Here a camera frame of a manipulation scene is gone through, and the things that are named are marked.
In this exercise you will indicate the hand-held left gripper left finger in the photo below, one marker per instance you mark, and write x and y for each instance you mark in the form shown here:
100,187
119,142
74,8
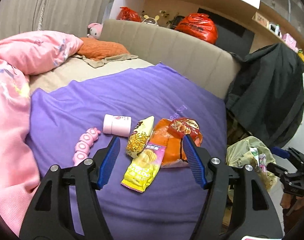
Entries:
108,162

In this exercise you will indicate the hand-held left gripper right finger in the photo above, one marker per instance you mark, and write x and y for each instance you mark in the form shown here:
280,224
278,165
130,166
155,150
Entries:
194,162

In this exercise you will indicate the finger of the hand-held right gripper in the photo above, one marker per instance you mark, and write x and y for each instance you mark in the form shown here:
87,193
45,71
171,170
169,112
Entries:
276,169
279,152

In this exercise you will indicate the orange snack packet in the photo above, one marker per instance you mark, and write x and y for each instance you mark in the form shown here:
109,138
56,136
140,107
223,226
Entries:
172,152

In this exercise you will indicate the yellow chip packet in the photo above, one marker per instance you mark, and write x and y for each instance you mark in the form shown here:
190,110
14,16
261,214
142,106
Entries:
142,170

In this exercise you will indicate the red snack packet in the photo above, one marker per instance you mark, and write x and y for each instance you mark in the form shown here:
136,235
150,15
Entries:
182,127

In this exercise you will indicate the yellow-green trash bag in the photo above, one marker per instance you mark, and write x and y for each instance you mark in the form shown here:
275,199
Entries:
242,150

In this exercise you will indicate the yellow noodle snack packet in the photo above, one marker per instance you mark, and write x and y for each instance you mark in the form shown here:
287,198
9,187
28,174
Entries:
139,137

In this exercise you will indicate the person's right forearm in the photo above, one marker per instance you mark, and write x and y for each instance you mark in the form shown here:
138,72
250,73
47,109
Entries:
299,222

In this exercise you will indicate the person's right hand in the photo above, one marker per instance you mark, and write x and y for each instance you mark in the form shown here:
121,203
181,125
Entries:
288,201

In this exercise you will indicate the pink caterpillar toy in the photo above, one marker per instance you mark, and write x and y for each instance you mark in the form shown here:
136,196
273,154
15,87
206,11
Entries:
83,145

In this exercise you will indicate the pink jar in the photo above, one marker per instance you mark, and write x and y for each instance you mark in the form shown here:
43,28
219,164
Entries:
117,126

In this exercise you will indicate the black jacket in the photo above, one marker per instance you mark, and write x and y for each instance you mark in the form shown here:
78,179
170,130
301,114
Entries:
266,92

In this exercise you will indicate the purple blanket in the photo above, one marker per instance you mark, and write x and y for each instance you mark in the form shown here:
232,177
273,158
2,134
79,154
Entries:
129,95

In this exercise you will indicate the beige bed sheet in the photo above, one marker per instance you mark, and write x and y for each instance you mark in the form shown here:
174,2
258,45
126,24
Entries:
67,72

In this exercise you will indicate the yellow shelf item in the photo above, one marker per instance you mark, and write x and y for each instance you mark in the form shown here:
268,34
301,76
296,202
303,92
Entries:
303,55

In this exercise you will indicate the beige crumpled cloth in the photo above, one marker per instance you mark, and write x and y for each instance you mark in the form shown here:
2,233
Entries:
99,62

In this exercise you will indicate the pink quilt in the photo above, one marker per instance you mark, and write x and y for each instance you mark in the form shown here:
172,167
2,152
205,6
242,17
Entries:
12,130

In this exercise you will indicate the beige padded headboard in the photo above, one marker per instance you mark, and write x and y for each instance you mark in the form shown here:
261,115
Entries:
179,52

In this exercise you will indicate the pink box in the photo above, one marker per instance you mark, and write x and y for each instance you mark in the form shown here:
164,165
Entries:
289,40

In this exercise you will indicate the orange pillow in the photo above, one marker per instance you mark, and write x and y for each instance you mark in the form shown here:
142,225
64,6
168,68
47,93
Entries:
102,48

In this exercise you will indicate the small white gadget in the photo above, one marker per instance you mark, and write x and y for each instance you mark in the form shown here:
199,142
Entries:
273,28

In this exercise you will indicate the pink plush toy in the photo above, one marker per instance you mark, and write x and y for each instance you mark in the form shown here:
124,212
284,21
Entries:
94,30

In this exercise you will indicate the large red plastic bag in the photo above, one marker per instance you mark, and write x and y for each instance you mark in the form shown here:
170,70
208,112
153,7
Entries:
197,27

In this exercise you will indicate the dark potted plant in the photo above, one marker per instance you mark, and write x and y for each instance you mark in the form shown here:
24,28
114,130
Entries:
175,21

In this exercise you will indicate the white rabbit toy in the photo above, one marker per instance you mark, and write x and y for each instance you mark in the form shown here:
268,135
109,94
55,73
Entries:
150,21

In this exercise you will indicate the small red plastic bag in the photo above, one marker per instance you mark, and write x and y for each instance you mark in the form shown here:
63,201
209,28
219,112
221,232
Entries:
128,15

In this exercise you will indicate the grey curtain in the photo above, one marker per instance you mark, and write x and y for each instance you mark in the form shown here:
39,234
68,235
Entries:
54,2

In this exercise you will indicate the wooden wall shelf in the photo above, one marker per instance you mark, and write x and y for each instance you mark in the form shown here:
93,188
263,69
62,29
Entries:
289,27

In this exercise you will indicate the black wall panel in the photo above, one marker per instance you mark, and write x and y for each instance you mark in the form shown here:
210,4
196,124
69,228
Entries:
232,32

